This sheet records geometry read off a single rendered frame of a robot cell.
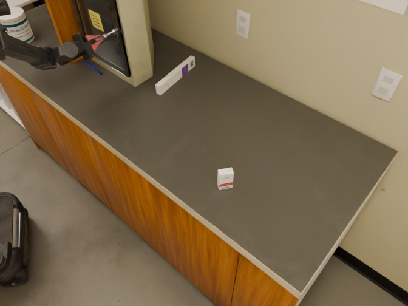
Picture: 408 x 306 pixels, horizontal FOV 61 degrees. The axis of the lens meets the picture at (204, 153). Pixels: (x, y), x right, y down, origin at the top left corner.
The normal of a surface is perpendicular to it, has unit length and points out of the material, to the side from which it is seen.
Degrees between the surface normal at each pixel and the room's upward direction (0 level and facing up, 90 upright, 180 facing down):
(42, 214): 0
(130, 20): 90
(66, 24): 90
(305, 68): 90
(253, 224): 0
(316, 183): 0
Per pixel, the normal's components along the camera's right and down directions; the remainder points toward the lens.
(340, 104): -0.66, 0.57
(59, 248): 0.00, -0.65
